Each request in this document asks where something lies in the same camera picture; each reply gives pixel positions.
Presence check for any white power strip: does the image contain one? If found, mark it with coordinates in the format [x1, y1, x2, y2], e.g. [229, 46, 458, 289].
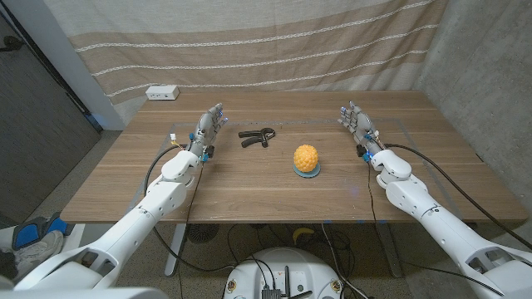
[145, 85, 180, 101]

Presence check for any striped beige backdrop cloth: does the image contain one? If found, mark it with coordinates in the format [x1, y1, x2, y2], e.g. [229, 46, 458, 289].
[43, 0, 448, 125]

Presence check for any blue and white shoe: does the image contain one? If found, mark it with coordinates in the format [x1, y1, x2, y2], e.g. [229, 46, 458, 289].
[11, 212, 71, 251]

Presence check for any black hand grip exerciser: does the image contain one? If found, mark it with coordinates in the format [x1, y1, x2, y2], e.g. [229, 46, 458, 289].
[238, 127, 277, 149]

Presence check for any round black fan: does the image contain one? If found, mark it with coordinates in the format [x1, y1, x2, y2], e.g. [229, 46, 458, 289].
[186, 223, 220, 244]

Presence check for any thin black cable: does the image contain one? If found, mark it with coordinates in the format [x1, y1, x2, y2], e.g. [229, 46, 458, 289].
[367, 160, 506, 297]
[178, 162, 205, 299]

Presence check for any bumpy orange fruit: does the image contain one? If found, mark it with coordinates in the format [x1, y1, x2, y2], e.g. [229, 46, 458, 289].
[293, 144, 319, 174]

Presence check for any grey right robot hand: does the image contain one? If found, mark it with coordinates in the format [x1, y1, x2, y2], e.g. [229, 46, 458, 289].
[337, 100, 386, 162]

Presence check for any yellow banana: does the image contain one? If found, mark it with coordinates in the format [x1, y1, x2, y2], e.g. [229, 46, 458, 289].
[292, 227, 316, 245]

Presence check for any grey table leg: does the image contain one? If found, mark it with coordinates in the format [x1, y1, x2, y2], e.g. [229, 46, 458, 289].
[376, 223, 404, 278]
[164, 223, 188, 278]

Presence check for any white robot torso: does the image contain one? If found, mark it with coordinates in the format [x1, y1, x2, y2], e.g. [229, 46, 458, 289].
[223, 247, 344, 299]

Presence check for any small teal dish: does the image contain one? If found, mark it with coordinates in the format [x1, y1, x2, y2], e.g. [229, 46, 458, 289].
[293, 162, 322, 179]

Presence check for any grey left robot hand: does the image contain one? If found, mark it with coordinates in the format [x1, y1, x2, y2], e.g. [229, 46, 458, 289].
[186, 102, 229, 162]

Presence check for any grey sneaker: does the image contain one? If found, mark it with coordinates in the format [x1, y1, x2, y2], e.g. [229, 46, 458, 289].
[11, 230, 66, 273]

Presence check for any perforated metal panel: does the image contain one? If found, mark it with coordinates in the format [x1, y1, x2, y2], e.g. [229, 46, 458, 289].
[0, 12, 104, 225]

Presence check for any thick black cable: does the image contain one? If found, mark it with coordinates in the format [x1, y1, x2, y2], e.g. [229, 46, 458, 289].
[384, 143, 532, 251]
[143, 143, 238, 275]

